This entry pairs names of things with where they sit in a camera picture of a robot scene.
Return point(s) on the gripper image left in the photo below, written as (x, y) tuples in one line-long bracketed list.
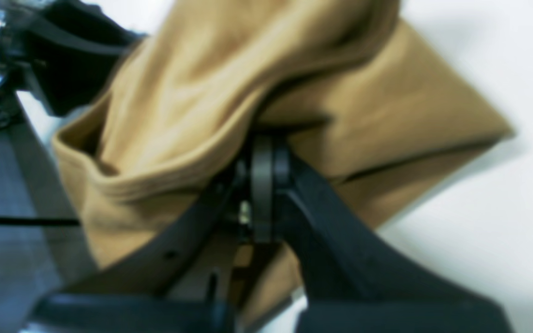
[(61, 52)]

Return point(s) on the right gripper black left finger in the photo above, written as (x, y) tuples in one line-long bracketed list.
[(179, 282)]

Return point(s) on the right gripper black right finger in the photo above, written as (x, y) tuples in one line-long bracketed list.
[(355, 282)]

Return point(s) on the brown t-shirt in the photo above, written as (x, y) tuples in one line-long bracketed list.
[(354, 91)]

